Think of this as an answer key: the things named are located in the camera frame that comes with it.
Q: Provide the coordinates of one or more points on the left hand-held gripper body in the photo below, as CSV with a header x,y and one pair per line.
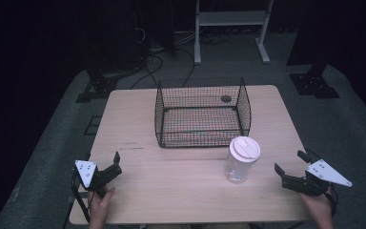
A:
x,y
87,171

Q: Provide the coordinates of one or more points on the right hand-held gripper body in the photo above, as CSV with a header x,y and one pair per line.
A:
x,y
325,174

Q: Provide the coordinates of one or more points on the clear jar with white lid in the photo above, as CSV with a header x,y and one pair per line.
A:
x,y
242,159

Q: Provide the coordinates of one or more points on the person's right hand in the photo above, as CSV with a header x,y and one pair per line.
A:
x,y
317,208

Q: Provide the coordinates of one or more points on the person's left hand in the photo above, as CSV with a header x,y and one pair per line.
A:
x,y
100,206

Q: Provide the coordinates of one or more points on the black stand base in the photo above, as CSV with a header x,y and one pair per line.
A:
x,y
98,84
313,84

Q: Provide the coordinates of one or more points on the small black round object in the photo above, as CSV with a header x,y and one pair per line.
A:
x,y
226,98

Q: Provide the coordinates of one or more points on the white metal stand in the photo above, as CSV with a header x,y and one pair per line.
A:
x,y
232,17

